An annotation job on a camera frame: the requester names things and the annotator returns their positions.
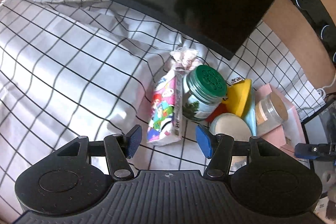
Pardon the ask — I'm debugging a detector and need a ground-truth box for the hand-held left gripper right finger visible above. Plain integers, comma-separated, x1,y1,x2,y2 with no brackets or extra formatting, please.
196,124,282,179

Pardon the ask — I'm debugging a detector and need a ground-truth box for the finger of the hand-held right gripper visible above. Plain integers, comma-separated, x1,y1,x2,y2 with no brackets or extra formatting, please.
294,143,336,161

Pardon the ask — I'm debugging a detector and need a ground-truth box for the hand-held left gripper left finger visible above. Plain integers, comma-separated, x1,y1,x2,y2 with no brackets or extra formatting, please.
56,125,143,180

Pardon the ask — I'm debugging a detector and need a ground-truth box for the pink cardboard box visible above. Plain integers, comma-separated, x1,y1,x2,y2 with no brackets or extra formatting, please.
253,84,307,152

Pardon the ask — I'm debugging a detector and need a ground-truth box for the red packet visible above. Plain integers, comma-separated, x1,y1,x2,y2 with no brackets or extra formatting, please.
205,103,227,123

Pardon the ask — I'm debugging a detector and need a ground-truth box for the green lid glass jar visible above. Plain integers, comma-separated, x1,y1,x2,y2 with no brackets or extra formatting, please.
182,64,228,122

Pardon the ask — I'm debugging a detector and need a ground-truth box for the cartoon print tissue packet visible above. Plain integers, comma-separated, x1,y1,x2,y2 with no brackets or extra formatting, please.
146,67,184,146

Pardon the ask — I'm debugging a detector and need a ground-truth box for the clear plastic powder jar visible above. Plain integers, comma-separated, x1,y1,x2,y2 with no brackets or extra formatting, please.
255,93,289,136

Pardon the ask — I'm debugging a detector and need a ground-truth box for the blue face mask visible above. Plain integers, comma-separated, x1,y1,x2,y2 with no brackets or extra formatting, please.
242,90,257,136

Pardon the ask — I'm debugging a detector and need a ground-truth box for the yellow silicone bowl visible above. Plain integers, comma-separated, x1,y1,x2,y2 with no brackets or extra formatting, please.
223,78,253,117

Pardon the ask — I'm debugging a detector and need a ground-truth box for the black framed glass panel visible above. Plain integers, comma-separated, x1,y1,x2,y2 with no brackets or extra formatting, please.
301,99,336,169

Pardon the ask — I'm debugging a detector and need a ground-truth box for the round white lid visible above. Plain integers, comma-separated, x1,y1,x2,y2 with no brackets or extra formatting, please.
209,112,253,136

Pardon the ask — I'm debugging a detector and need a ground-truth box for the white black-grid tablecloth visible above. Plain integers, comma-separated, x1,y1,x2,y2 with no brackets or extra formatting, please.
0,0,326,215

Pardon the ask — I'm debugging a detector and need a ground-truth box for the black power strip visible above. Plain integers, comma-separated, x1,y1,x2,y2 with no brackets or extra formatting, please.
282,0,336,64

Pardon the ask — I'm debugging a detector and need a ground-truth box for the white power cable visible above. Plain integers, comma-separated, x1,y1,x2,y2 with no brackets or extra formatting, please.
302,86,336,110

